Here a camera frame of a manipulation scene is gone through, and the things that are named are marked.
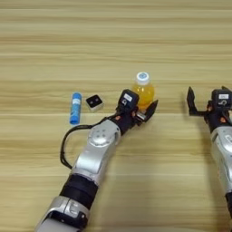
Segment orange juice bottle white cap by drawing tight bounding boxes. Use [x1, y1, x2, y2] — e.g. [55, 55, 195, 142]
[131, 71, 156, 111]

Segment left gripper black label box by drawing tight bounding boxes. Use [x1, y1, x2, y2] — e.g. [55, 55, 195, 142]
[117, 88, 140, 111]

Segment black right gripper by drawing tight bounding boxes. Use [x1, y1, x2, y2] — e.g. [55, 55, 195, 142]
[186, 85, 232, 132]

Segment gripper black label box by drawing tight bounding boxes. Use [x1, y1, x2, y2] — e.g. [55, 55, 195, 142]
[117, 88, 140, 111]
[211, 89, 232, 110]

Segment small white cube black face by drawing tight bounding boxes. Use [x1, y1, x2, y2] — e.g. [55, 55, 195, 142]
[85, 93, 104, 113]

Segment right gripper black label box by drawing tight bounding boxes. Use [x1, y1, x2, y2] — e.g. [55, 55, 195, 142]
[211, 89, 232, 110]

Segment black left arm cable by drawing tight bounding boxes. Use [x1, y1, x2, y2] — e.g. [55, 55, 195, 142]
[59, 116, 118, 169]

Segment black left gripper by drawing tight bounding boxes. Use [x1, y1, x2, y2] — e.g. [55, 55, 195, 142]
[113, 99, 160, 136]

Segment blue glue stick tube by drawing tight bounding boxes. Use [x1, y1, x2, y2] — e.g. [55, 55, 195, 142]
[69, 92, 83, 126]

